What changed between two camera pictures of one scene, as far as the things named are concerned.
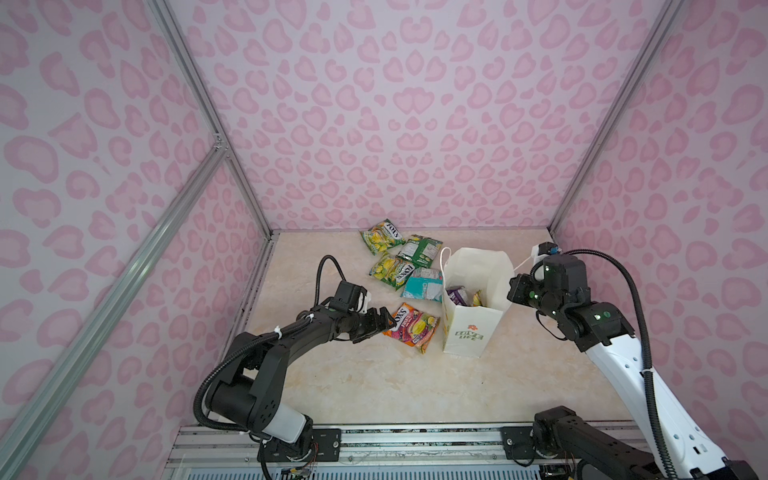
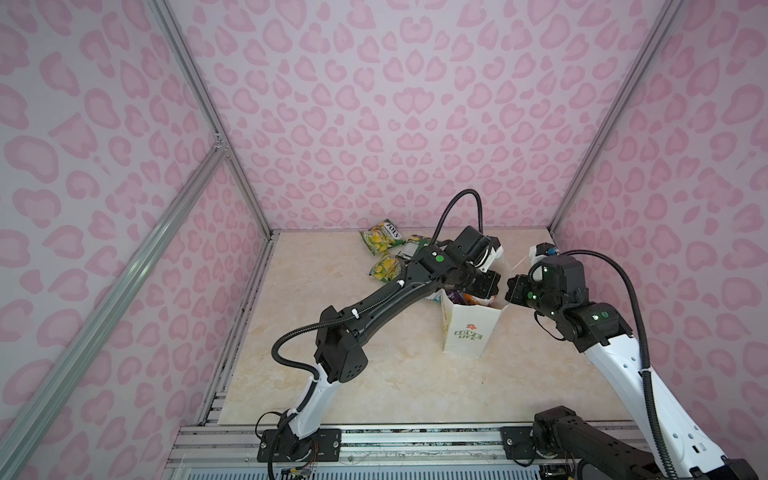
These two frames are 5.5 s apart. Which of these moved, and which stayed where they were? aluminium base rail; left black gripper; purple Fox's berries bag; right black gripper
Moved: left black gripper
Stayed: purple Fox's berries bag; right black gripper; aluminium base rail
